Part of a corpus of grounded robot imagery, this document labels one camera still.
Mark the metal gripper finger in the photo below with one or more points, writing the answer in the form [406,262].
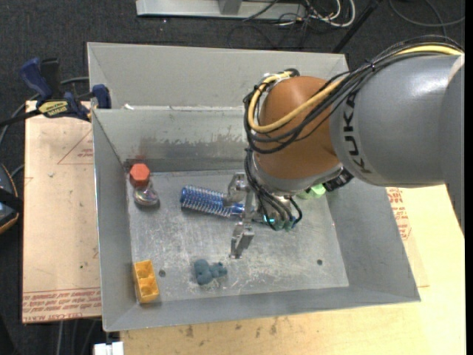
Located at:
[242,239]
[237,189]

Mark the grey metal bin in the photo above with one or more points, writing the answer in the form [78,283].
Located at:
[207,76]

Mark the yellow toy brick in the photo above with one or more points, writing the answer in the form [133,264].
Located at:
[146,281]

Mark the clear bottle with red cap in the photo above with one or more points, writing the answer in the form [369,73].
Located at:
[142,183]

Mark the teal toy animal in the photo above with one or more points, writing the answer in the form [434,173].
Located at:
[207,271]

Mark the blue ribbed hair roller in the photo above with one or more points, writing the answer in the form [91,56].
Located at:
[203,200]

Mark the brown cardboard board red print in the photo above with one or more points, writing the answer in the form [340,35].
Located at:
[59,213]

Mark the black cylinder on white bracket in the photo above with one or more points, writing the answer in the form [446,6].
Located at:
[338,180]

